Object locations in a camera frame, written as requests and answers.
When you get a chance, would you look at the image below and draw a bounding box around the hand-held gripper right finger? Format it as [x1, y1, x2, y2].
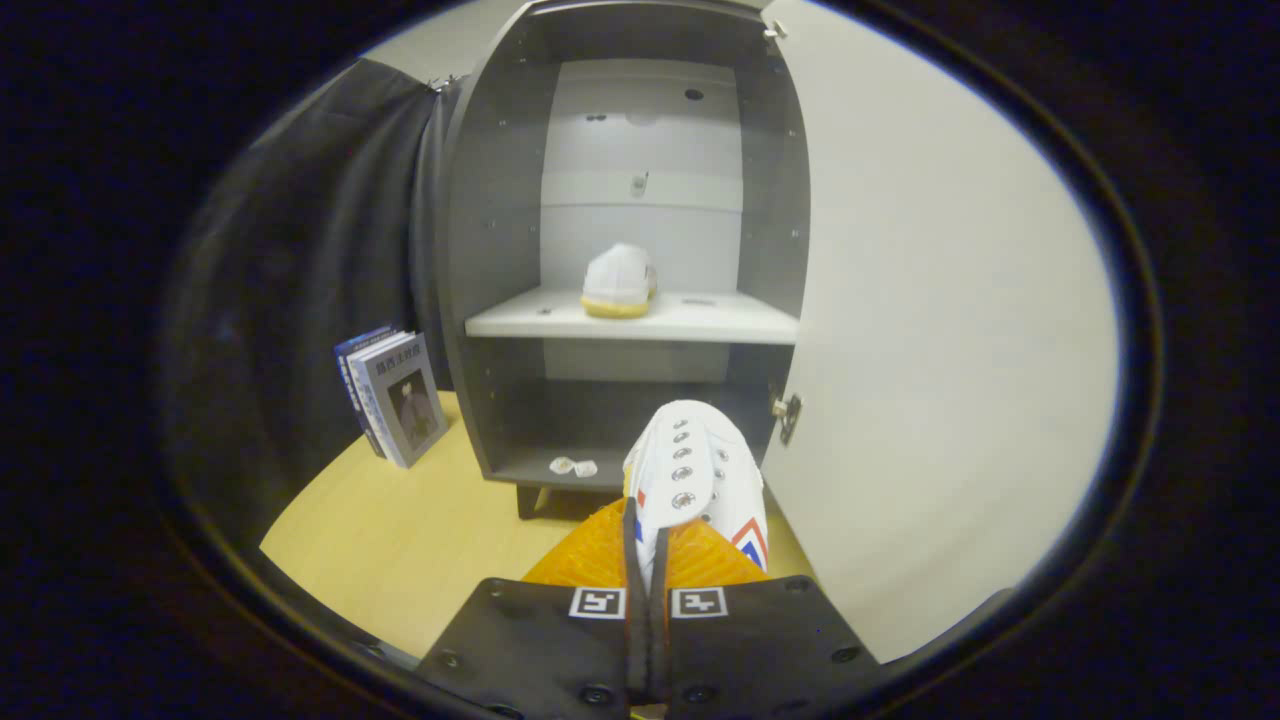
[650, 515, 882, 720]

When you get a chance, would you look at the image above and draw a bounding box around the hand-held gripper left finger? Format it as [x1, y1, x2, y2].
[414, 496, 649, 720]

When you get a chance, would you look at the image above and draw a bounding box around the white shoe with metal eyelets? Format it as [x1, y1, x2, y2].
[621, 399, 770, 592]

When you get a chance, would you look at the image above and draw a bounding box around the white shoe cabinet door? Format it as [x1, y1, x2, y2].
[758, 0, 1123, 667]

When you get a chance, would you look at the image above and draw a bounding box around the white shoe with yellow sole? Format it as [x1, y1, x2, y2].
[579, 242, 659, 320]

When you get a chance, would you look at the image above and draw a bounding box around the dark grey shoe cabinet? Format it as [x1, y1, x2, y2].
[433, 0, 813, 522]

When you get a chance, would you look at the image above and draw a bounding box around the grey cover book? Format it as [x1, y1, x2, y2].
[349, 332, 450, 470]

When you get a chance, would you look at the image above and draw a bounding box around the blue cover book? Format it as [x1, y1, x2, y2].
[334, 324, 398, 458]

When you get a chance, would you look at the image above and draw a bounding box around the black backdrop cloth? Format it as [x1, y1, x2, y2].
[163, 58, 463, 563]

